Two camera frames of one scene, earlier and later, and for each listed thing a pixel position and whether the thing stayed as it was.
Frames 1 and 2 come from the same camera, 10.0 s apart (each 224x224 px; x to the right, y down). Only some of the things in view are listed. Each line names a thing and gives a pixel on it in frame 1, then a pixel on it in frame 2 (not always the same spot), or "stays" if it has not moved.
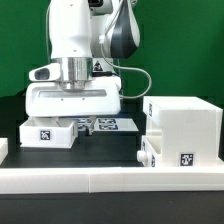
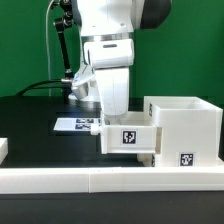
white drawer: (49, 132) -> (135, 133)
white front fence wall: (108, 180) stays
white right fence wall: (218, 162) stays
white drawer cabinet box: (190, 130) stays
